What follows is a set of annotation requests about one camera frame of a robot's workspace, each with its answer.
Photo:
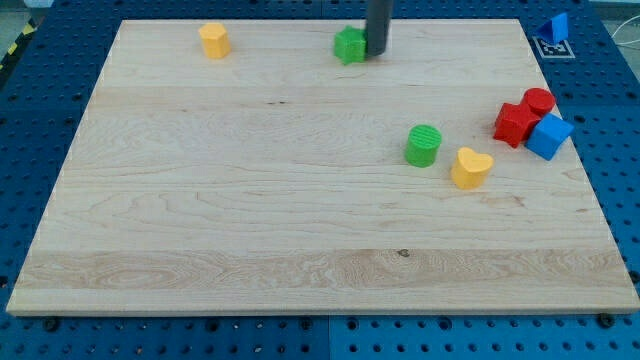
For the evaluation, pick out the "wooden board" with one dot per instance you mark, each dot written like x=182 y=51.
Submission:
x=274 y=181

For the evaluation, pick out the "green cylinder block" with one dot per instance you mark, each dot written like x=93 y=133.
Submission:
x=422 y=145

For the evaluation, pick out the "green star block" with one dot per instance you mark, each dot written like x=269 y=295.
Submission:
x=350 y=45

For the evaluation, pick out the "yellow heart block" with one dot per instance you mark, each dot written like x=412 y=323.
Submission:
x=470 y=168

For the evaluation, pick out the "yellow hexagon block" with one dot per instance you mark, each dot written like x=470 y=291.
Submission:
x=214 y=39

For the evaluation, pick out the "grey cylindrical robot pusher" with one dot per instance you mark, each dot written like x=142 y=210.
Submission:
x=378 y=17

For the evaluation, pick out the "red star block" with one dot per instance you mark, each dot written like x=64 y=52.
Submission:
x=514 y=124

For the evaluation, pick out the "red cylinder block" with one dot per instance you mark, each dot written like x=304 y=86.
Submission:
x=539 y=101

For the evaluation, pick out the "blue cube block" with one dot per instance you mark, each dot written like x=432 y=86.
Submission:
x=548 y=136

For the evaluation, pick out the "black white fiducial marker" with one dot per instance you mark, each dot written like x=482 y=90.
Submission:
x=561 y=50

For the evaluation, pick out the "blue triangle block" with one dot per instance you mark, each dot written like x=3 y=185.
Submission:
x=554 y=30

